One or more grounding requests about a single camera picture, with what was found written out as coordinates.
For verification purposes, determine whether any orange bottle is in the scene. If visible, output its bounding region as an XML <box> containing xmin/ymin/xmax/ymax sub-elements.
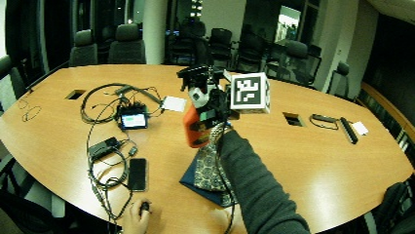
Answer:
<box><xmin>181</xmin><ymin>102</ymin><xmax>224</xmax><ymax>149</ymax></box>

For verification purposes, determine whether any black office chair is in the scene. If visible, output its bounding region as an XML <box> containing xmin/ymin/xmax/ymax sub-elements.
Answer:
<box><xmin>327</xmin><ymin>61</ymin><xmax>353</xmax><ymax>100</ymax></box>
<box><xmin>265</xmin><ymin>39</ymin><xmax>323</xmax><ymax>88</ymax></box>
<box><xmin>209</xmin><ymin>27</ymin><xmax>234</xmax><ymax>67</ymax></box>
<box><xmin>167</xmin><ymin>19</ymin><xmax>212</xmax><ymax>66</ymax></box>
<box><xmin>234</xmin><ymin>30</ymin><xmax>269</xmax><ymax>74</ymax></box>
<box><xmin>371</xmin><ymin>176</ymin><xmax>415</xmax><ymax>234</ymax></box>

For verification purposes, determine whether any white paper card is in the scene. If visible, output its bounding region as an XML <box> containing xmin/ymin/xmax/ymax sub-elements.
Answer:
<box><xmin>161</xmin><ymin>96</ymin><xmax>188</xmax><ymax>113</ymax></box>

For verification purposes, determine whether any white marker cube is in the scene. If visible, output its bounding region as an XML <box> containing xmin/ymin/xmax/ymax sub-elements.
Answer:
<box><xmin>224</xmin><ymin>69</ymin><xmax>273</xmax><ymax>115</ymax></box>

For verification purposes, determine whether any grey office chair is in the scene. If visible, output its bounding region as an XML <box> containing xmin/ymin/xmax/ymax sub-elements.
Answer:
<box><xmin>107</xmin><ymin>22</ymin><xmax>148</xmax><ymax>65</ymax></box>
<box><xmin>69</xmin><ymin>28</ymin><xmax>99</xmax><ymax>67</ymax></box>

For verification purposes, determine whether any small black screen device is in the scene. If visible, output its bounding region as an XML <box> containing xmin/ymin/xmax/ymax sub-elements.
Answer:
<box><xmin>116</xmin><ymin>102</ymin><xmax>151</xmax><ymax>131</ymax></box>

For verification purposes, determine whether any black power adapter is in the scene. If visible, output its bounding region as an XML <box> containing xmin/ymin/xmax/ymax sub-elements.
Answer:
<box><xmin>87</xmin><ymin>136</ymin><xmax>124</xmax><ymax>159</ymax></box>

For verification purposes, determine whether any blue patterned cloth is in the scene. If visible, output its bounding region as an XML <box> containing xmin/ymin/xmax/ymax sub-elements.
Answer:
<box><xmin>178</xmin><ymin>142</ymin><xmax>238</xmax><ymax>209</ymax></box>

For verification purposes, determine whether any black smartphone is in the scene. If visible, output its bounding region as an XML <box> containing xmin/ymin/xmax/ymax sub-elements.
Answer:
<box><xmin>128</xmin><ymin>157</ymin><xmax>149</xmax><ymax>193</ymax></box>

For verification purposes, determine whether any long black bar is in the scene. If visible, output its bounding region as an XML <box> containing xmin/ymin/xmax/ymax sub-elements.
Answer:
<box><xmin>338</xmin><ymin>116</ymin><xmax>359</xmax><ymax>145</ymax></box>

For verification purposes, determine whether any small white box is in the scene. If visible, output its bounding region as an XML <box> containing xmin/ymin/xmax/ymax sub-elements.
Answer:
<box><xmin>351</xmin><ymin>121</ymin><xmax>370</xmax><ymax>137</ymax></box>

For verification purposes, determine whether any black cable bundle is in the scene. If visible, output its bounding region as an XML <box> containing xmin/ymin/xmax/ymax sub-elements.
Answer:
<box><xmin>79</xmin><ymin>82</ymin><xmax>165</xmax><ymax>225</ymax></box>

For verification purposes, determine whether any black looped strap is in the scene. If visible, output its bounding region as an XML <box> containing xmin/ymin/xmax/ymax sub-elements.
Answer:
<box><xmin>309</xmin><ymin>113</ymin><xmax>339</xmax><ymax>131</ymax></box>

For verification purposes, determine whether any glove cable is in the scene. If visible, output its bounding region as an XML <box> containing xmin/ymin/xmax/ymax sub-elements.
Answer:
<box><xmin>212</xmin><ymin>123</ymin><xmax>238</xmax><ymax>234</ymax></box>

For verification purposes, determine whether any thin wire loop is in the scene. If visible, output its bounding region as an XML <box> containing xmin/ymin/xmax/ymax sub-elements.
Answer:
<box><xmin>18</xmin><ymin>98</ymin><xmax>43</xmax><ymax>123</ymax></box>

